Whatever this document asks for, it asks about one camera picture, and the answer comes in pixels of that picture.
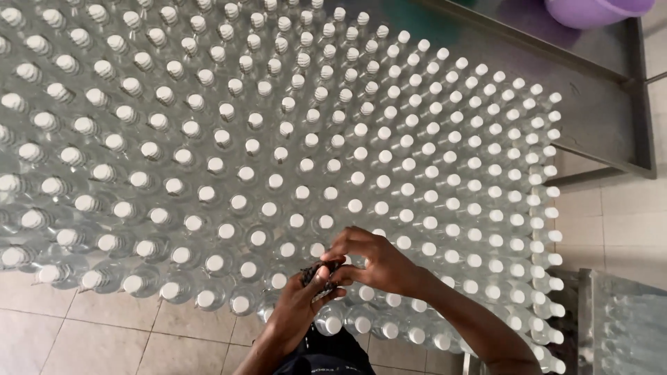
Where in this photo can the steel table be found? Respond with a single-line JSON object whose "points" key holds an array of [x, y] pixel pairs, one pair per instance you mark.
{"points": [[583, 88]]}

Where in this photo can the bundle of dark seal bands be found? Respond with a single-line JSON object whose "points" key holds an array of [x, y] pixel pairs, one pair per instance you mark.
{"points": [[319, 278]]}

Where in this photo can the shiny steel tray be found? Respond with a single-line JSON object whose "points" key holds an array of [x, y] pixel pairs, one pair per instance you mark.
{"points": [[625, 323]]}

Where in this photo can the person's dark clothing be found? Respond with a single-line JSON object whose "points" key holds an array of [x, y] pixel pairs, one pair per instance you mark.
{"points": [[328, 357]]}

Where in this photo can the group of clear white-capped bottles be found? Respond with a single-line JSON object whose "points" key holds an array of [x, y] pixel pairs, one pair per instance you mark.
{"points": [[271, 146]]}

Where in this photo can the person's left hand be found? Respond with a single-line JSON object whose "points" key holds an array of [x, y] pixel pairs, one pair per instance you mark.
{"points": [[296, 307]]}

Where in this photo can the person's right hand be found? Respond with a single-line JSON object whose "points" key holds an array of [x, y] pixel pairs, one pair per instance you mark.
{"points": [[383, 263]]}

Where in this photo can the purple plastic basin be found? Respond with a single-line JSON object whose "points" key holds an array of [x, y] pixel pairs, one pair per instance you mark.
{"points": [[594, 11]]}

